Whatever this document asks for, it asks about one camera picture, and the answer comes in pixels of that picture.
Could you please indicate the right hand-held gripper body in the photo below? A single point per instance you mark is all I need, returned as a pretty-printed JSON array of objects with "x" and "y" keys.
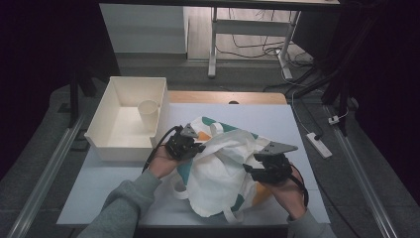
[{"x": 274, "y": 168}]

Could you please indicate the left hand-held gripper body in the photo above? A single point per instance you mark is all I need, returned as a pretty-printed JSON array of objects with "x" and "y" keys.
[{"x": 180, "y": 147}]

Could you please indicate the white tote bag coloured patches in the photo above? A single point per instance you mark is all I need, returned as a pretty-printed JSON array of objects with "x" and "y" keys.
[{"x": 218, "y": 181}]

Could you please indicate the clear plastic cup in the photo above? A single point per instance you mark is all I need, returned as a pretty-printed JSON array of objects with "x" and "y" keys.
[{"x": 148, "y": 110}]

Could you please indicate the white plastic bin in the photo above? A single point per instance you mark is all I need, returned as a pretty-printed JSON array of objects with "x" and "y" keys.
[{"x": 127, "y": 129}]

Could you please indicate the person's left hand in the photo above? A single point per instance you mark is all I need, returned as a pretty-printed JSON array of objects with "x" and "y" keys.
[{"x": 161, "y": 163}]

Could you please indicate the person's right hand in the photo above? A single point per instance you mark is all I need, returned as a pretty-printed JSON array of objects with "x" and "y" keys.
[{"x": 285, "y": 195}]

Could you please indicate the white power strip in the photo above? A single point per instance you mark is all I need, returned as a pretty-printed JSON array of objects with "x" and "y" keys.
[{"x": 318, "y": 144}]

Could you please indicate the black table grommet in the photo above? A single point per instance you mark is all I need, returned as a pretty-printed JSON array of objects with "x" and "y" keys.
[{"x": 233, "y": 102}]

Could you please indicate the small white adapter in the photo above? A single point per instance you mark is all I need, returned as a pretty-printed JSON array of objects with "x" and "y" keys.
[{"x": 334, "y": 120}]

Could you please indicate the white table mat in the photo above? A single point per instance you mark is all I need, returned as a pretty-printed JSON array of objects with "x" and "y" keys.
[{"x": 99, "y": 188}]

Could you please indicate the black stand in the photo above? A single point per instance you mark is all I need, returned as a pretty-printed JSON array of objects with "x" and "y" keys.
[
  {"x": 74, "y": 99},
  {"x": 343, "y": 99}
]

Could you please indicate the white cabinet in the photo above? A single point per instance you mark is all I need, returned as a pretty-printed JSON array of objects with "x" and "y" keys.
[{"x": 145, "y": 28}]

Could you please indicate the aluminium rail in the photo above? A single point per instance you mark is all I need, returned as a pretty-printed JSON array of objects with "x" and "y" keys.
[
  {"x": 363, "y": 181},
  {"x": 46, "y": 175}
]

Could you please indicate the white desk frame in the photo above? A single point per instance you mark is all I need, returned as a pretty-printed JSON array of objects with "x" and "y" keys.
[{"x": 246, "y": 27}]

